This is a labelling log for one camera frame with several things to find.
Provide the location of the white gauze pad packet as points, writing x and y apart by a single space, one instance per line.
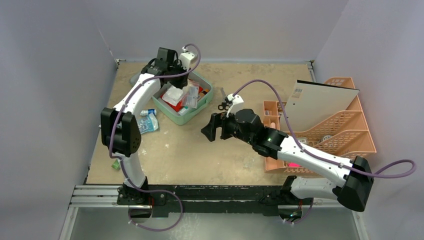
173 95

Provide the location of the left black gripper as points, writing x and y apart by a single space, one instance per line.
182 83

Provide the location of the small green packet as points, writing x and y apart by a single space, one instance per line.
116 165

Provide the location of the white cardboard folder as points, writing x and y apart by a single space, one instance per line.
310 103

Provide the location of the clear bag alcohol wipes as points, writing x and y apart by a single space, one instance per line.
190 98

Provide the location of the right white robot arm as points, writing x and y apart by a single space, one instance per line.
345 180

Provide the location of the blue white plastic bag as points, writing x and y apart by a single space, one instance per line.
147 124

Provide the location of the red first aid pouch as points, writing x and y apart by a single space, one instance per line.
179 98

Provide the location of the mint green storage case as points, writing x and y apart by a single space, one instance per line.
202 103

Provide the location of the black metal base frame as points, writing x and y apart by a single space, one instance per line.
267 200

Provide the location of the blue white tube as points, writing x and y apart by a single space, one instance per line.
146 112

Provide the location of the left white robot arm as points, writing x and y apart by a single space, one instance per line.
119 127

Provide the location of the black handled scissors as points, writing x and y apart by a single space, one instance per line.
225 104

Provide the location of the pink marker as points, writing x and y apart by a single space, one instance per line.
293 165

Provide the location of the white plastic bottle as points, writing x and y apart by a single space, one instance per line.
184 110

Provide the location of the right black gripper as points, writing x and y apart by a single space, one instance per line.
222 126

